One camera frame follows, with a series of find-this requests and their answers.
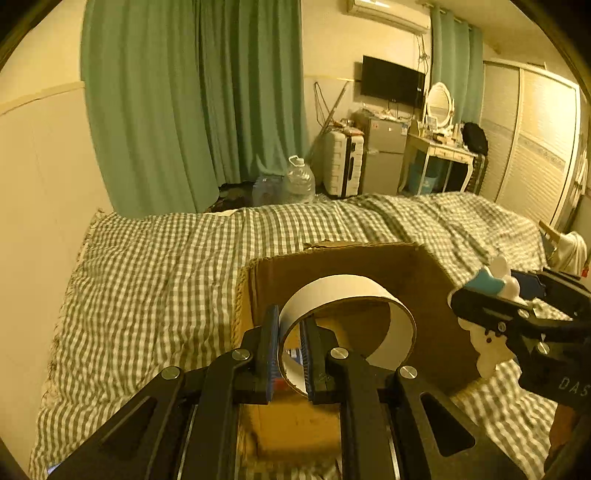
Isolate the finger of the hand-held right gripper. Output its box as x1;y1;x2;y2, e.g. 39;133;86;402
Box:
512;268;591;319
450;286;591;344

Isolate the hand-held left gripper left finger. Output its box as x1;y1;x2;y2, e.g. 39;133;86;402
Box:
46;305;280;480

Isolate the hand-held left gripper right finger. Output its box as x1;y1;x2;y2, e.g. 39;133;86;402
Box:
299;318;528;480

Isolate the white and blue toy figure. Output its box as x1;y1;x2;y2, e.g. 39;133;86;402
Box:
459;255;532;380

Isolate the brown cardboard box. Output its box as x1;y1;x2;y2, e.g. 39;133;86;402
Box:
235;241;483;467

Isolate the white tape roll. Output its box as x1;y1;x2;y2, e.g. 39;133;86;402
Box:
276;274;417;398

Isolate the person's right forearm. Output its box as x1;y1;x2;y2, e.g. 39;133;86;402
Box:
545;402;588;476

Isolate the white cloth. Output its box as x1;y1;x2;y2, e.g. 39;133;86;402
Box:
549;231;588;278

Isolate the green checked blanket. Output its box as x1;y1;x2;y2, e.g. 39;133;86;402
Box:
28;191;561;480

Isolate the white louvred wardrobe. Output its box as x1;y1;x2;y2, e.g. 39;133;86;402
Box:
479;59;583;228

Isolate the blue bin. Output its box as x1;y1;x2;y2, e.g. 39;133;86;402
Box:
408;161;440;195

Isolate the black bag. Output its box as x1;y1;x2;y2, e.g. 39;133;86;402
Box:
462;122;489;155

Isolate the plastic-wrapped bottle pack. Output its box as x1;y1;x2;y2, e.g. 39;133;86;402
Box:
252;175;287;207

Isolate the white vanity table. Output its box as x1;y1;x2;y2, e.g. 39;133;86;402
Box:
398;131;476;195

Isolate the large clear water jug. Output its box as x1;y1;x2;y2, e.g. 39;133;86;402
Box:
283;156;317;204

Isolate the grey small fridge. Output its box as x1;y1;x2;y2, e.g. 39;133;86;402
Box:
359;113;411;195

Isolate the white suitcase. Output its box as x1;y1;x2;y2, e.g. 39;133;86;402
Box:
322;129;365;198

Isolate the white oval mirror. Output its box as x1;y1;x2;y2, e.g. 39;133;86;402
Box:
424;82;455;129

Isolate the narrow green curtain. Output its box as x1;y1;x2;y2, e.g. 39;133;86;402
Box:
429;8;485;125

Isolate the wide green curtain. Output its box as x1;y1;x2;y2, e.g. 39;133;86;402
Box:
81;0;310;215

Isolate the white air conditioner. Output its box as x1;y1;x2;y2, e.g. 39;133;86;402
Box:
346;0;432;35

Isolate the black wall television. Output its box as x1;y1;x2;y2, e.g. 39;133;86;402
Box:
360;55;426;109

